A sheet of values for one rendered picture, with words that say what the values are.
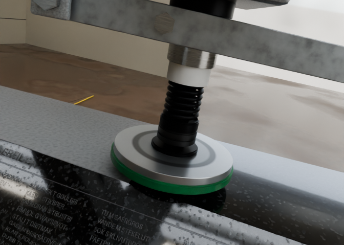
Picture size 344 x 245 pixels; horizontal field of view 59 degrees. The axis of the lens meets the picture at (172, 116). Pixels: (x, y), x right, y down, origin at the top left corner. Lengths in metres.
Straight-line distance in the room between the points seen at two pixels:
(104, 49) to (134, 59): 0.67
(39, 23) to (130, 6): 6.70
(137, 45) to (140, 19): 5.47
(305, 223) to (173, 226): 0.21
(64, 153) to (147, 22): 0.28
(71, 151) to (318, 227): 0.43
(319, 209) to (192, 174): 0.24
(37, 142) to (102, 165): 0.14
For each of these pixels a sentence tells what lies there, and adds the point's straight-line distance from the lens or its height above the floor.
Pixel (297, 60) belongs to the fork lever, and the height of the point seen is 1.06.
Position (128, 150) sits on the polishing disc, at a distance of 0.50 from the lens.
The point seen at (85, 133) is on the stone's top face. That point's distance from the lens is 0.67.
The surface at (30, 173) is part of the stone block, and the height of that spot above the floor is 0.80.
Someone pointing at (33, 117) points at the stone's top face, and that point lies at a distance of 0.74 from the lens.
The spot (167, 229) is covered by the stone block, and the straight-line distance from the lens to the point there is 0.48.
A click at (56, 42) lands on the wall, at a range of 6.88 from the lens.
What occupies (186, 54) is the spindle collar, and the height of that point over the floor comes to 1.04.
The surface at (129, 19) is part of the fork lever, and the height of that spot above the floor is 1.08.
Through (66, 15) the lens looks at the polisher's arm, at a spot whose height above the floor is 1.07.
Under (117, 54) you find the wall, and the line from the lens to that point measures 6.11.
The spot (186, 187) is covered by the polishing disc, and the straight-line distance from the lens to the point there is 0.46.
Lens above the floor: 1.09
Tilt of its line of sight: 18 degrees down
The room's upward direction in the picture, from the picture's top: 11 degrees clockwise
